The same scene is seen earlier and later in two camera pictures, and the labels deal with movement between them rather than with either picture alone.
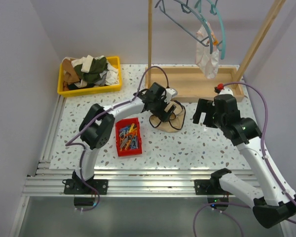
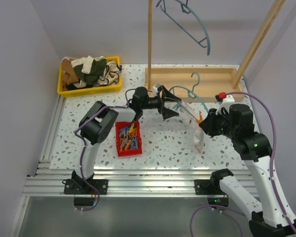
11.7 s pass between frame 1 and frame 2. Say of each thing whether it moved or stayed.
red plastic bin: stayed
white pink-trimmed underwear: moved
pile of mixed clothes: stayed
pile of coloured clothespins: stayed
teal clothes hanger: moved
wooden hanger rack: stayed
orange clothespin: moved
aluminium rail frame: stayed
